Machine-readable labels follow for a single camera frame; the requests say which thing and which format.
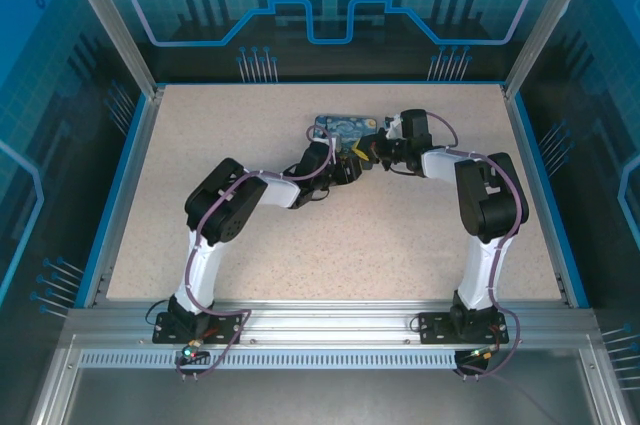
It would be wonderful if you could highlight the starry night print box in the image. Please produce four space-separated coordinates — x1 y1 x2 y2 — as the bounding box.
312 113 380 154

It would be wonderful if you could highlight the blue grid print panel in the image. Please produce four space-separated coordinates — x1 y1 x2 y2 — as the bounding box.
514 0 640 425
0 0 146 425

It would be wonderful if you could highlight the small lit circuit board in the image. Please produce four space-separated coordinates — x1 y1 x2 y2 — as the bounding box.
467 347 501 364
182 342 209 364

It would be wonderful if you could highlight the aluminium side rail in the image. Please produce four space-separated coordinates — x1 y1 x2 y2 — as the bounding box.
82 87 166 309
501 84 591 309

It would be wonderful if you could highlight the aluminium cross rail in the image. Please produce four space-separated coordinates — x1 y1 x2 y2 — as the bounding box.
62 300 599 346

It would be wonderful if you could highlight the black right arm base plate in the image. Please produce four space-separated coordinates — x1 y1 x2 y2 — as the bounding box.
417 309 511 346

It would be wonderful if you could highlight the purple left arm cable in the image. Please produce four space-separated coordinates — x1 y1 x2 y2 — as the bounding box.
174 124 337 382

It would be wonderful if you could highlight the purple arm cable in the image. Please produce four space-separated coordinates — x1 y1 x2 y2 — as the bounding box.
427 112 531 381
174 124 337 382

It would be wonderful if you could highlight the aluminium frame post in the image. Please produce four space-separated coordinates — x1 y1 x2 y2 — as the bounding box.
502 0 604 99
54 0 166 99

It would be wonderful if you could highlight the slotted grey cable duct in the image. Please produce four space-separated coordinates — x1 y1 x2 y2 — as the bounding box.
77 349 461 370

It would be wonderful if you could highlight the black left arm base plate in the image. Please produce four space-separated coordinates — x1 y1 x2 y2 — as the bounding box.
151 309 251 346

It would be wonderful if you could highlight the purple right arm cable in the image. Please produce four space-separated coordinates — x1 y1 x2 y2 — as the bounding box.
427 112 531 381

